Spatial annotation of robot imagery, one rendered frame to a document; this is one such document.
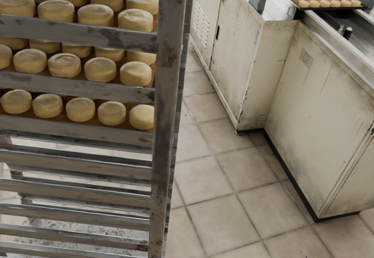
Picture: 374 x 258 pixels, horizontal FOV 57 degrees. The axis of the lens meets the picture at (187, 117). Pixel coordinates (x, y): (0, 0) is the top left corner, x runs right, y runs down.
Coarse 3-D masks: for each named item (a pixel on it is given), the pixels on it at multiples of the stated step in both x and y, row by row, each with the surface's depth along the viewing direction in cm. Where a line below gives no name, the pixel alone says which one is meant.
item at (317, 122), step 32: (352, 32) 169; (288, 64) 187; (320, 64) 161; (288, 96) 190; (320, 96) 163; (352, 96) 142; (288, 128) 193; (320, 128) 165; (352, 128) 144; (288, 160) 196; (320, 160) 168; (352, 160) 146; (320, 192) 170; (352, 192) 164
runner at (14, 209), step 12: (0, 204) 77; (12, 204) 77; (24, 216) 75; (36, 216) 75; (48, 216) 74; (60, 216) 74; (72, 216) 74; (84, 216) 73; (96, 216) 77; (108, 216) 77; (120, 216) 77; (120, 228) 75; (132, 228) 75; (144, 228) 75
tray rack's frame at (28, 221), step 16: (32, 224) 150; (48, 224) 151; (64, 224) 152; (80, 224) 152; (16, 240) 144; (32, 240) 145; (48, 240) 145; (16, 256) 139; (32, 256) 140; (144, 256) 144
